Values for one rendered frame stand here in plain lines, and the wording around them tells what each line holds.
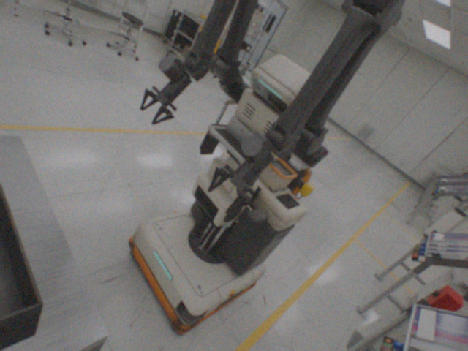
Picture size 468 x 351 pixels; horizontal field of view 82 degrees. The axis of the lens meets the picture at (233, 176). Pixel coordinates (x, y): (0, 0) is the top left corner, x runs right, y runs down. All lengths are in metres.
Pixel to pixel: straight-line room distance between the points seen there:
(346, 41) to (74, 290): 0.83
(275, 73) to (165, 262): 1.07
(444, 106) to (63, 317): 9.66
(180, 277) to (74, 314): 0.85
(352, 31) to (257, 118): 0.49
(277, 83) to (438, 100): 8.96
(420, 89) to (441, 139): 1.55
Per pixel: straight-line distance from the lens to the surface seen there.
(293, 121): 0.74
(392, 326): 1.93
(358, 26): 0.73
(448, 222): 5.78
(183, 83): 1.01
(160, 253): 1.55
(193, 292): 1.48
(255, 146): 0.69
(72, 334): 0.70
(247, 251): 1.53
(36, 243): 0.80
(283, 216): 1.35
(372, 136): 9.94
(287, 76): 1.00
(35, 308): 0.60
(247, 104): 1.11
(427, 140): 9.76
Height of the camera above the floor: 1.44
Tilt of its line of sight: 28 degrees down
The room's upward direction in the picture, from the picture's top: 32 degrees clockwise
